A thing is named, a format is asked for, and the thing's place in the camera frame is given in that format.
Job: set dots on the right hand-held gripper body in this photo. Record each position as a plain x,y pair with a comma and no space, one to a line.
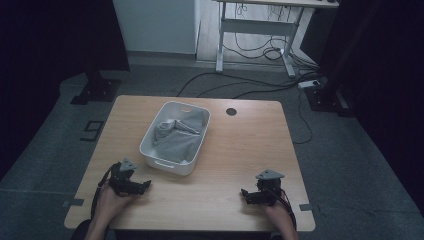
269,188

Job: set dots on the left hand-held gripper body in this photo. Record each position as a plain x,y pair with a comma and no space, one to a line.
124,181

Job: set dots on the white plastic basket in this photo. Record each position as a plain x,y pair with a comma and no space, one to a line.
148,151

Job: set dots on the grey shorts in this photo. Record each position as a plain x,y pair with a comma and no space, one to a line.
176,140

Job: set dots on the person's left hand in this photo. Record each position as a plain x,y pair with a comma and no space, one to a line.
111,205

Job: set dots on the person's right hand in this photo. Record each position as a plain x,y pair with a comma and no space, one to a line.
278,213

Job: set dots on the grey tape strip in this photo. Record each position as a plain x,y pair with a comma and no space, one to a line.
305,207
75,202

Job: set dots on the person's dark clothing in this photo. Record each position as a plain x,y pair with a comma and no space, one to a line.
80,231

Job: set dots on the black table grommet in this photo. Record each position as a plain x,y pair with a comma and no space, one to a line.
231,111

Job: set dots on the black stand base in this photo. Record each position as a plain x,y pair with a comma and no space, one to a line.
100,90
328,100

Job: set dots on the white power strip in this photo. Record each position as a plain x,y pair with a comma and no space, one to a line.
308,84

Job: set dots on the dark curtain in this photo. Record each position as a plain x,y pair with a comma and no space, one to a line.
390,66
43,60

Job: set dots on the white metal desk frame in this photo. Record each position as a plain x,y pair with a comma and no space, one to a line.
256,26

